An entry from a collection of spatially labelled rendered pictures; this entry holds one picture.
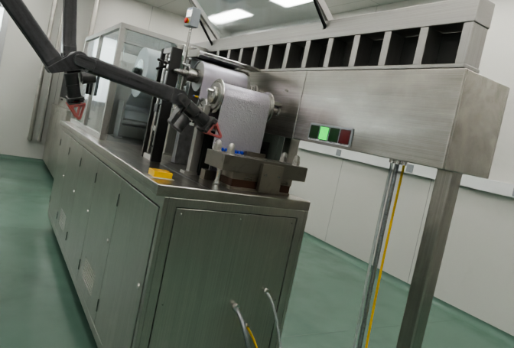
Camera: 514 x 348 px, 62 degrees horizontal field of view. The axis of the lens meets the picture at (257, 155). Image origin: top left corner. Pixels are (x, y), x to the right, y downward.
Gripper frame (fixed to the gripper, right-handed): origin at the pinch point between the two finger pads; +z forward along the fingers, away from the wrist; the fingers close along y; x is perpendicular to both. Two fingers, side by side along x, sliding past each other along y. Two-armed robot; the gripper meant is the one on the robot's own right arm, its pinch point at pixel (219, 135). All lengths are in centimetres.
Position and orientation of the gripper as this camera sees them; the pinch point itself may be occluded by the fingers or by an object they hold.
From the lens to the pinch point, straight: 180.3
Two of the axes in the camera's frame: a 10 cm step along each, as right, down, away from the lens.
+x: 5.8, -7.9, 2.1
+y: 5.2, 1.5, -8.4
